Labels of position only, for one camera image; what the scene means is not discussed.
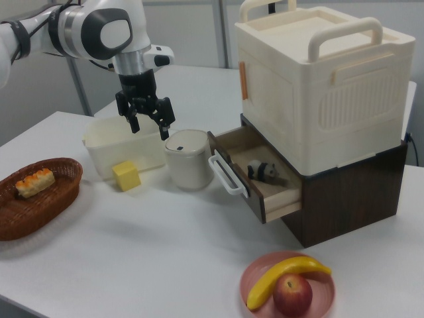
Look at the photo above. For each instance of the red apple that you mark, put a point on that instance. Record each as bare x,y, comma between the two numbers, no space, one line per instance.
293,295

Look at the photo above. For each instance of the yellow banana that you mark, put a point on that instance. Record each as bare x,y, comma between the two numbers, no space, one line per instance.
271,281

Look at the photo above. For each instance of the pink plate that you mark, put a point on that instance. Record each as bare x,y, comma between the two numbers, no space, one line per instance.
321,298

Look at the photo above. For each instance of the bread with orange topping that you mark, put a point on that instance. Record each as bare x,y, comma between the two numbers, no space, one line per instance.
34,183

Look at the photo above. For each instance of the brown wicker basket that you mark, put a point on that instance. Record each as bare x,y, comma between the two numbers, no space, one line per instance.
39,215

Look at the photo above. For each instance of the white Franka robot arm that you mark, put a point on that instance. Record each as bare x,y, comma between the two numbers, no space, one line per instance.
99,30

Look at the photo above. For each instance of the white lidded trash can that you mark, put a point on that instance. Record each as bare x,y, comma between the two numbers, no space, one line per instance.
189,165

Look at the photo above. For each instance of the white plastic bin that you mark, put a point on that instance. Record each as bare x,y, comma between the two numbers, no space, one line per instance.
129,149

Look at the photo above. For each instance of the yellow cube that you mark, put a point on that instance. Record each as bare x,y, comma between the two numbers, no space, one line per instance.
127,177

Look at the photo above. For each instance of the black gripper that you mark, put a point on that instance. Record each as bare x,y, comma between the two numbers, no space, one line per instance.
137,86

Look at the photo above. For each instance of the dark brown wooden cabinet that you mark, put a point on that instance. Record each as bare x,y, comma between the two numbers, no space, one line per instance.
348,198

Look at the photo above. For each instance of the panda toy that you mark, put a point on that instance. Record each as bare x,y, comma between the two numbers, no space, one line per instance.
263,169

